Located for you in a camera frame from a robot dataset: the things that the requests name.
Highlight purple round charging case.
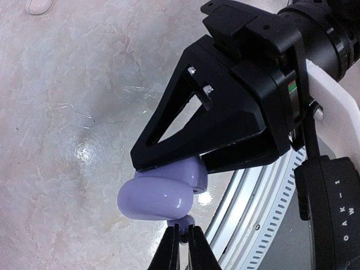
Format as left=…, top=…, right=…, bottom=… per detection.
left=117, top=156, right=208, bottom=221

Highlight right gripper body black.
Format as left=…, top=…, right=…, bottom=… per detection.
left=201, top=1, right=305, bottom=156

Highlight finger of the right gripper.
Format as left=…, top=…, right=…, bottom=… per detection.
left=130, top=35, right=266, bottom=170
left=201, top=128, right=279, bottom=172

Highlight cream earbud charging case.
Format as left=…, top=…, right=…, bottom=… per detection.
left=25, top=0, right=54, bottom=15

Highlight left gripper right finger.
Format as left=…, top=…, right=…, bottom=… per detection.
left=188, top=225, right=221, bottom=270

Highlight front aluminium rail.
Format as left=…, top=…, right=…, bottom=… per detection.
left=205, top=148, right=307, bottom=269

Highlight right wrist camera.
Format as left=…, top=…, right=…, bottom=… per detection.
left=294, top=60, right=360, bottom=270

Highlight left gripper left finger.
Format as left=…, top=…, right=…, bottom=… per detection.
left=148, top=224, right=180, bottom=270

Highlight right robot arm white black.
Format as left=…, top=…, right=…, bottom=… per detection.
left=130, top=1, right=359, bottom=173

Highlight purple earbud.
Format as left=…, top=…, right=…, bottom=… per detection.
left=177, top=215, right=195, bottom=245

